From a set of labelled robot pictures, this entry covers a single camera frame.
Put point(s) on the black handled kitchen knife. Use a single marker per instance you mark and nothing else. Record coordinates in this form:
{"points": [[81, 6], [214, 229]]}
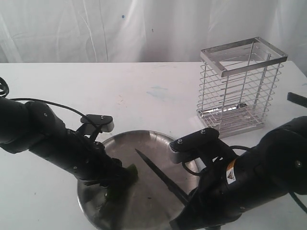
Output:
{"points": [[171, 185]]}

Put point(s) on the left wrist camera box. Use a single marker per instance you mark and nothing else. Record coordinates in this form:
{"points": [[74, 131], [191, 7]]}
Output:
{"points": [[105, 121]]}

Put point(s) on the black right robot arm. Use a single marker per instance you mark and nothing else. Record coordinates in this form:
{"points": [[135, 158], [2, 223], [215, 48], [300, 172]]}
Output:
{"points": [[284, 160]]}

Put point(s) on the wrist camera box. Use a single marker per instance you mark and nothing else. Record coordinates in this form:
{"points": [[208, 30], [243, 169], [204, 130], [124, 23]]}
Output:
{"points": [[186, 147], [105, 121]]}

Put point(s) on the white backdrop curtain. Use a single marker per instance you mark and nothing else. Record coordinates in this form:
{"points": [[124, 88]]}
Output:
{"points": [[144, 30]]}

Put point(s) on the wire metal utensil rack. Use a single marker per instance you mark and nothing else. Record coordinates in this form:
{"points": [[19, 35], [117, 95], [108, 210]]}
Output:
{"points": [[237, 84]]}

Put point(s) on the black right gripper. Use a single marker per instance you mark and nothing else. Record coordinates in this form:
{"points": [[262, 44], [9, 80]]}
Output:
{"points": [[230, 185]]}

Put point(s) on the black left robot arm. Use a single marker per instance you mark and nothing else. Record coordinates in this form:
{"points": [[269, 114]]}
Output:
{"points": [[33, 126]]}

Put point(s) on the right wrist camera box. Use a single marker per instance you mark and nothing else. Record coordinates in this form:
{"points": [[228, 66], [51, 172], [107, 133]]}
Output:
{"points": [[186, 147]]}

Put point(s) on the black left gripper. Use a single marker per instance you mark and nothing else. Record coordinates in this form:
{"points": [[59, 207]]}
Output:
{"points": [[76, 155]]}

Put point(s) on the green cucumber piece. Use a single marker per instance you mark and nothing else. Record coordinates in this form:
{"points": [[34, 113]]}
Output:
{"points": [[114, 184]]}

